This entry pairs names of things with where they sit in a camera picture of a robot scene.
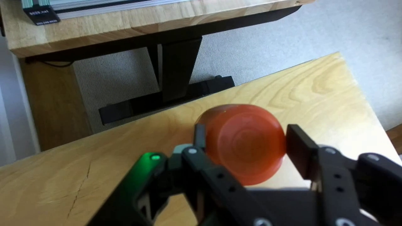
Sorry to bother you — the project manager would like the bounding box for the orange plastic cup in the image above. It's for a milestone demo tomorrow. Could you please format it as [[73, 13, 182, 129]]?
[[197, 104, 286, 185]]

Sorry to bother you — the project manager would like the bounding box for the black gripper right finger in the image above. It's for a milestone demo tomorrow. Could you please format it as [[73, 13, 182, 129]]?
[[286, 124, 402, 226]]

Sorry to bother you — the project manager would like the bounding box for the black device on desk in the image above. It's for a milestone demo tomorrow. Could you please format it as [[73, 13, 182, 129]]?
[[24, 4, 60, 26]]

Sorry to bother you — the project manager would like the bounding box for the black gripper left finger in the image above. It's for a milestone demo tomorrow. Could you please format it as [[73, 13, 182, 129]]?
[[88, 124, 275, 226]]

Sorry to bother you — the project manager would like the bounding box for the wooden desk with black legs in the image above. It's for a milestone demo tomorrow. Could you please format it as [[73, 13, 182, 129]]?
[[1, 0, 311, 150]]

